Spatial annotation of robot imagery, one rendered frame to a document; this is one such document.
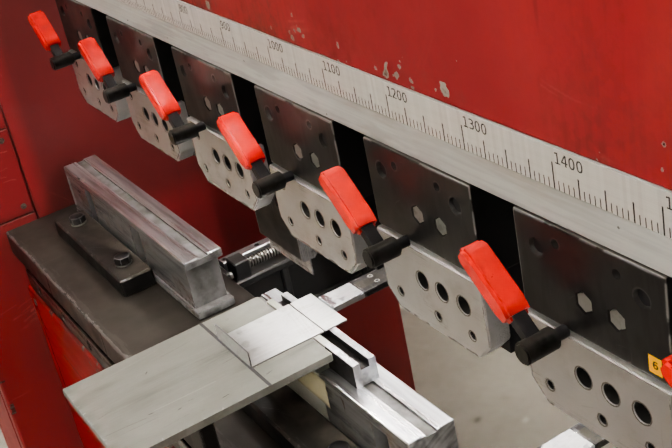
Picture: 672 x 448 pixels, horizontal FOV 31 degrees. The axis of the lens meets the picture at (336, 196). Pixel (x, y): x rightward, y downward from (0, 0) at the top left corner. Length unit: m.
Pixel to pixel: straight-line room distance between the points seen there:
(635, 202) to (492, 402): 2.17
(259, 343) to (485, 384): 1.61
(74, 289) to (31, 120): 0.36
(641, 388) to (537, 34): 0.25
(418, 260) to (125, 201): 0.97
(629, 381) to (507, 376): 2.15
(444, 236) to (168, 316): 0.86
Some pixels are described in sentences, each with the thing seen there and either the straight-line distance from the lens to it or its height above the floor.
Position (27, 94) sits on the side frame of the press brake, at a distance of 2.13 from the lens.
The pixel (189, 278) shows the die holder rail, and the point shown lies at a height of 0.94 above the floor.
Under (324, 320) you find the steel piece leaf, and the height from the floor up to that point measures 1.00.
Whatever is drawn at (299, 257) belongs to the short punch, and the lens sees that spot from 1.34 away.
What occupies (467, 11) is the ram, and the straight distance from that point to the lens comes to 0.83.
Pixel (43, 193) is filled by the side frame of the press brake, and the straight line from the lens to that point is 2.18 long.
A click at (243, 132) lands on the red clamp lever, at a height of 1.30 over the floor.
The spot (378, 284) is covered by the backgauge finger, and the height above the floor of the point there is 1.00.
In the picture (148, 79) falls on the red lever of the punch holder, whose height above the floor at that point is 1.31.
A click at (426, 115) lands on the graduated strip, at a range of 0.92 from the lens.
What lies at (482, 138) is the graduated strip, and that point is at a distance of 0.87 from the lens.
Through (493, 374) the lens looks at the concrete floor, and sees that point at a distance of 3.00.
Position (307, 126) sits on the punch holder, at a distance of 1.11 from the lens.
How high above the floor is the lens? 1.75
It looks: 26 degrees down
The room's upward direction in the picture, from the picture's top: 12 degrees counter-clockwise
